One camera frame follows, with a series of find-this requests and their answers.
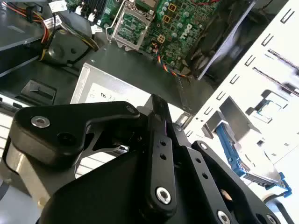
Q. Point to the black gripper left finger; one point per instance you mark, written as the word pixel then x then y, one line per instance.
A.
pixel 70 116

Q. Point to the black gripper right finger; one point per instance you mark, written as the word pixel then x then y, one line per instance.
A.
pixel 201 168

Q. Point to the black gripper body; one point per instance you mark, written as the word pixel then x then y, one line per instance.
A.
pixel 105 191

